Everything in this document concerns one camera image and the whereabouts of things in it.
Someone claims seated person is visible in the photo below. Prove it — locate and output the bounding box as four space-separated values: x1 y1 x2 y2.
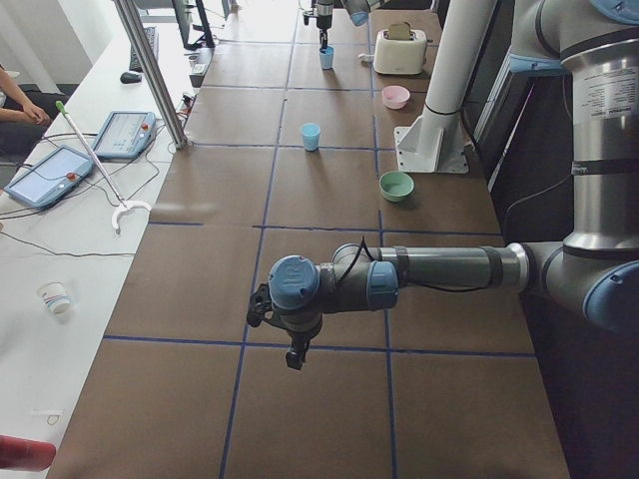
1 68 69 162

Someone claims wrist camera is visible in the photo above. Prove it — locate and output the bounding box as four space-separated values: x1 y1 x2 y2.
246 283 274 328
303 8 316 26

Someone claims aluminium camera post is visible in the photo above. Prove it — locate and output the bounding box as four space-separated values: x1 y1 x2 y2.
114 0 188 151

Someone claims black computer mouse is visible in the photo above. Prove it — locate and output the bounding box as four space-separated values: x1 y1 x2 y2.
120 71 142 85

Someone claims black monitor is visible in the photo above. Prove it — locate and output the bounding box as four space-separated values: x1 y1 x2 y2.
172 0 216 51

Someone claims green bowl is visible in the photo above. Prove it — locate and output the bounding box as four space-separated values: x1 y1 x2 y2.
378 171 414 203

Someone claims bread slice in toaster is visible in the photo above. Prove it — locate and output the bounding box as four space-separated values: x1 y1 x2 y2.
387 22 411 41

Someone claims black keyboard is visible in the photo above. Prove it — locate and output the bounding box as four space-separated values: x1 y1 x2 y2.
128 26 160 72

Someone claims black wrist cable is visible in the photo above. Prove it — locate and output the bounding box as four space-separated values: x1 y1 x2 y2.
328 236 493 293

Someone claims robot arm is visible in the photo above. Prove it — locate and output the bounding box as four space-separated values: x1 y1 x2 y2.
303 0 387 53
247 1 638 369

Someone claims pink bowl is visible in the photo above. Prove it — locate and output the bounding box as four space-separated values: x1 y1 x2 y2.
381 85 410 110

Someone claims paper cup on side table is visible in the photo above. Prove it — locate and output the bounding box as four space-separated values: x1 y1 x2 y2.
37 281 71 314

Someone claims teach pendant near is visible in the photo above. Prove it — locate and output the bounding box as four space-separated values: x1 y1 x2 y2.
5 146 94 209

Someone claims cream toaster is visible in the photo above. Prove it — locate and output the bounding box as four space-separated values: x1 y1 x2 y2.
372 29 427 75

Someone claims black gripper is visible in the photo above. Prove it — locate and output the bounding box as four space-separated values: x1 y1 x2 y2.
281 312 322 370
316 0 333 51

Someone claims teach pendant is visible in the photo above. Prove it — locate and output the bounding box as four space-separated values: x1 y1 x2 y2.
5 146 94 209
93 111 157 163

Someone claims white reacher grabber stick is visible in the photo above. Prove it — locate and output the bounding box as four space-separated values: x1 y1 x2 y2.
55 101 152 235

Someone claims teach pendant far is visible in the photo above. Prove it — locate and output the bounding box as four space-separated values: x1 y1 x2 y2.
93 111 157 163

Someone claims light blue cup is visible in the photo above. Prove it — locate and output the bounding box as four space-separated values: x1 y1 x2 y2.
300 123 321 152
319 46 334 71

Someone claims red cylinder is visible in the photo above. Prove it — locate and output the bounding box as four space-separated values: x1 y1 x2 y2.
1 435 57 472

